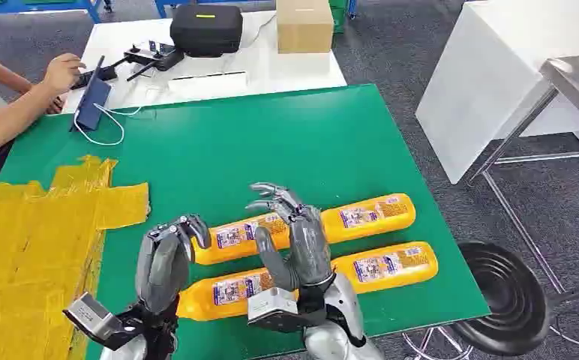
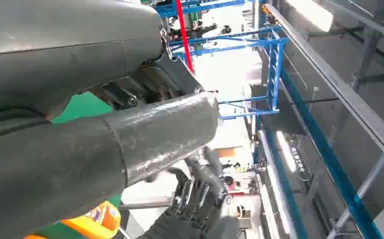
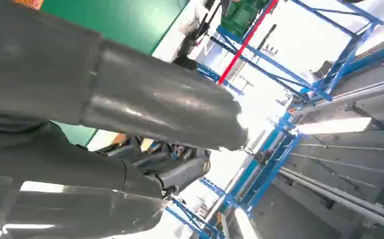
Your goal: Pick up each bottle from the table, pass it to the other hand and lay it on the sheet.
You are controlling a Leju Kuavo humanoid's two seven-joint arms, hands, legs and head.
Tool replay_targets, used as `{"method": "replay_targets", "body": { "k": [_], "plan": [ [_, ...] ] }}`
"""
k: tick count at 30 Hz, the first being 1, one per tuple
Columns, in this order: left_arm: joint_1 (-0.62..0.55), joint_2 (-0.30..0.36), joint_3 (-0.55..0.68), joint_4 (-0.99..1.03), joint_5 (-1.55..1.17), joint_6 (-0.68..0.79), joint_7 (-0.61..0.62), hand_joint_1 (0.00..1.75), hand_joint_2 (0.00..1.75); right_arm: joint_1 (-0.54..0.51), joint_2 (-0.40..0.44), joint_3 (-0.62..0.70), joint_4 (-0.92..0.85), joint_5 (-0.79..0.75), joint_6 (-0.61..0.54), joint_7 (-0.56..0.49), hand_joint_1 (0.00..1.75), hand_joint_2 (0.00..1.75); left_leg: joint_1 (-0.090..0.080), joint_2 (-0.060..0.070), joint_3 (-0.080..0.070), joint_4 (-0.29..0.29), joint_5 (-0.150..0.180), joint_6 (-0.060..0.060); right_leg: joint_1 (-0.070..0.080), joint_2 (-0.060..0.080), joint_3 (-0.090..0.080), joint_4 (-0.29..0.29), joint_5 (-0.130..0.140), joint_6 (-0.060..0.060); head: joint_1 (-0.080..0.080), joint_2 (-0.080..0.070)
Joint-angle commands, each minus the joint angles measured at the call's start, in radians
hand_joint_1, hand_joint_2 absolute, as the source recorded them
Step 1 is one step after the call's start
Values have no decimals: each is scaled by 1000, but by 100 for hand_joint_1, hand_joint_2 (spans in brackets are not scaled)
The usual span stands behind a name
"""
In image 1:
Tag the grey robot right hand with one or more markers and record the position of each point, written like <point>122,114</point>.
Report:
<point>309,248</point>

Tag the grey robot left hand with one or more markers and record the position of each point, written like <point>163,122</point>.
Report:
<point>158,273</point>

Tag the orange drink bottle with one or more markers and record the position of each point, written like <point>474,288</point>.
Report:
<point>364,216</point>
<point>384,266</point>

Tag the green table mat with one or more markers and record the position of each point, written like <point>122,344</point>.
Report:
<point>269,149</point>

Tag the yellow plastic sheet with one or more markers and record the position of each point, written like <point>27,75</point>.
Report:
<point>26,258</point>

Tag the blue tablet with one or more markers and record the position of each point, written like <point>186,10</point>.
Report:
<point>93,102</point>

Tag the person's left hand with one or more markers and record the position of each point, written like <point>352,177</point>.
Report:
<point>57,105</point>

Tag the black round stool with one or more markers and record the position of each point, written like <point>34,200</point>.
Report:
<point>503,298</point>

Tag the black phone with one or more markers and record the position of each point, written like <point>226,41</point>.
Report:
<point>98,75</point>

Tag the black remote controller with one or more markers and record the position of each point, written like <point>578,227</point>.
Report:
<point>155,55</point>

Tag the cardboard box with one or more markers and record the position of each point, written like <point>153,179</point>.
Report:
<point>304,30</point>

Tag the white side table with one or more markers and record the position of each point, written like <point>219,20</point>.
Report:
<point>478,84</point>

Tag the black carry case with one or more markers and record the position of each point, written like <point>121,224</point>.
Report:
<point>206,30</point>

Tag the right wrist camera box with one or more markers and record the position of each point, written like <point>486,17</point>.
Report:
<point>272,303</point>

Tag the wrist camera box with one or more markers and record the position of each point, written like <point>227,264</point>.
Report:
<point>272,303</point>
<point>88,313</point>

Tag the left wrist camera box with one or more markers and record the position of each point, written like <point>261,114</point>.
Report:
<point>88,313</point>

